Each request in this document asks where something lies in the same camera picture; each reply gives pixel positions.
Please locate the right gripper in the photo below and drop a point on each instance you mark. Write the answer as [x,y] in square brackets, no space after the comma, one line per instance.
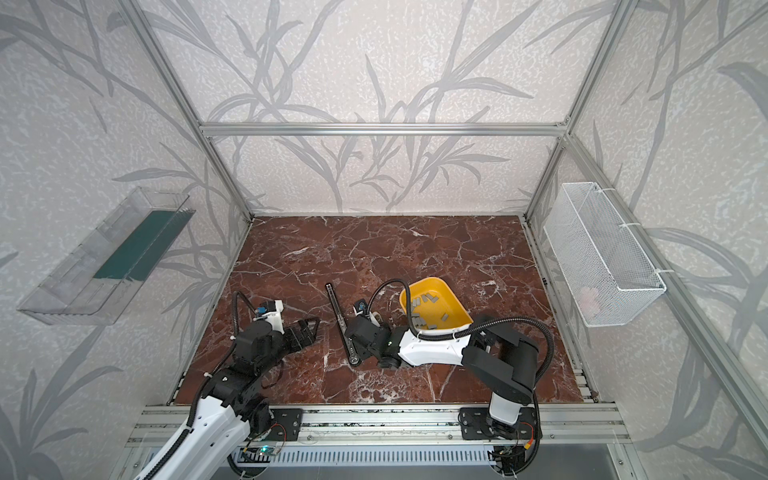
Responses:
[349,327]

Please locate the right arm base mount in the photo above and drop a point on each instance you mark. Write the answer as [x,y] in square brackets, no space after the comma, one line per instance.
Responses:
[477,424]

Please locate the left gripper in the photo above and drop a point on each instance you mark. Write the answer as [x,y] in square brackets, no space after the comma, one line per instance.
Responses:
[291,335]

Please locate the clear plastic wall shelf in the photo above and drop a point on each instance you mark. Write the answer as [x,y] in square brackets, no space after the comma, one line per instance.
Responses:
[96,282]

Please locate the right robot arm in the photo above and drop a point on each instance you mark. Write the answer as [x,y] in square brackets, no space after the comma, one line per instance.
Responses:
[509,355]

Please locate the aluminium front rail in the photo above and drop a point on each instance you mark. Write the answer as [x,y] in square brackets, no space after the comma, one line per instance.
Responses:
[404,424]

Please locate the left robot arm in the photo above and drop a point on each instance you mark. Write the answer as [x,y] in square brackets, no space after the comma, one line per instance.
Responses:
[229,407]

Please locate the yellow plastic tray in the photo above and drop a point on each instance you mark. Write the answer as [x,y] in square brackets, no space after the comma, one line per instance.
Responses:
[435,311]

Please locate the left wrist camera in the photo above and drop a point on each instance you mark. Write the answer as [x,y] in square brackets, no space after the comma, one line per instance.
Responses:
[271,311]

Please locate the small green circuit board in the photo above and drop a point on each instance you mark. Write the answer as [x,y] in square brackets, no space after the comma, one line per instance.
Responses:
[262,454]

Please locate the grey slotted cable duct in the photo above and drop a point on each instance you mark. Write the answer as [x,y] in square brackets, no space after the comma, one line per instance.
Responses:
[358,456]

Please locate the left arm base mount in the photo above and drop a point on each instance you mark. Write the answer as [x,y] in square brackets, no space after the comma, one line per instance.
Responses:
[285,424]

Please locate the white wire mesh basket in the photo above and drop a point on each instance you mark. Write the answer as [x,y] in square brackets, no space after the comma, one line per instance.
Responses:
[609,275]

